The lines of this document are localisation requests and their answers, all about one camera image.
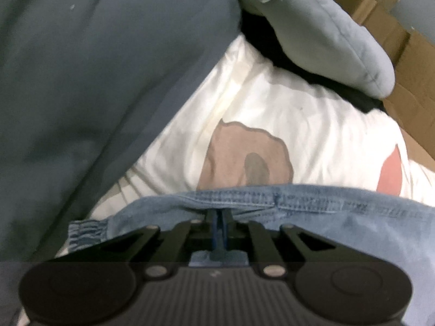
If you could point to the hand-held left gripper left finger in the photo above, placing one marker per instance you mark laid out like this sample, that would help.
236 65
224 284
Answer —
214 236

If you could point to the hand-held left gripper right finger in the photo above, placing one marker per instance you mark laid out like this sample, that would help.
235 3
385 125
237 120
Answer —
223 239

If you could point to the blue denim jeans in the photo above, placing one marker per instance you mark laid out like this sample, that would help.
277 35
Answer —
340 231

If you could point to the white printed bed sheet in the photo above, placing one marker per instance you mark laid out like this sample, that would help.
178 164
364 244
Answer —
289 108

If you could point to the black cloth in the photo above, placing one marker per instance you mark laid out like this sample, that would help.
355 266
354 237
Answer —
272 46

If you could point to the grey u-shaped pillow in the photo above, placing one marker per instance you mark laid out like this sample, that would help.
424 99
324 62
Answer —
323 34

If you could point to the long brown cardboard sheet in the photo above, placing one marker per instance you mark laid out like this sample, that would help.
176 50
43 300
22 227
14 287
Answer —
418 85

